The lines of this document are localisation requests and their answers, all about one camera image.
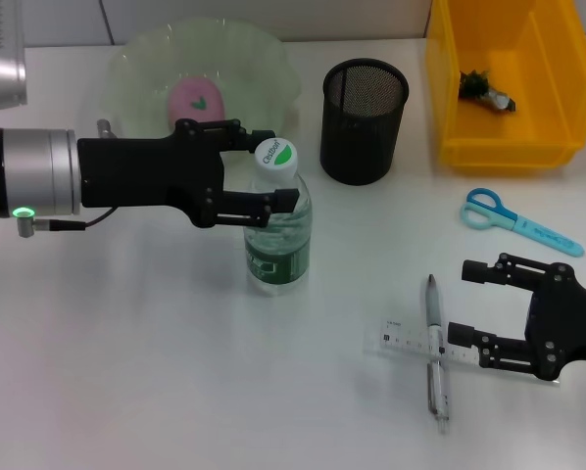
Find grey white pen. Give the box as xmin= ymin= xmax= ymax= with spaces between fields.
xmin=424 ymin=273 xmax=451 ymax=435

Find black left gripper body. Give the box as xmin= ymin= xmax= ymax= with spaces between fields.
xmin=76 ymin=118 xmax=226 ymax=230

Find pink toy peach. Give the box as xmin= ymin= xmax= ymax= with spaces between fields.
xmin=168 ymin=76 xmax=226 ymax=129

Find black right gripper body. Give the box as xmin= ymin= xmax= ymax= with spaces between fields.
xmin=525 ymin=262 xmax=586 ymax=383

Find clear green-label water bottle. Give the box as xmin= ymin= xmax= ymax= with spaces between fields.
xmin=243 ymin=137 xmax=314 ymax=298

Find translucent green fruit bowl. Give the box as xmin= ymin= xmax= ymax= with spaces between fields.
xmin=100 ymin=17 xmax=303 ymax=163

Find left gripper cable with plug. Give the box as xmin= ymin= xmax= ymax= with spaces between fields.
xmin=17 ymin=118 xmax=121 ymax=239

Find yellow plastic bin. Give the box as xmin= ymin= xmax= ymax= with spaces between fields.
xmin=423 ymin=0 xmax=586 ymax=173

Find blue scissors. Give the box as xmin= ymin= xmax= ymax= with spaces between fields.
xmin=459 ymin=187 xmax=586 ymax=258

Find black mesh pen holder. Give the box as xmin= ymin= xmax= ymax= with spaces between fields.
xmin=319 ymin=58 xmax=411 ymax=186

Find green plastic wrapper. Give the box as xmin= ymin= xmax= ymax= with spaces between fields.
xmin=458 ymin=68 xmax=518 ymax=115

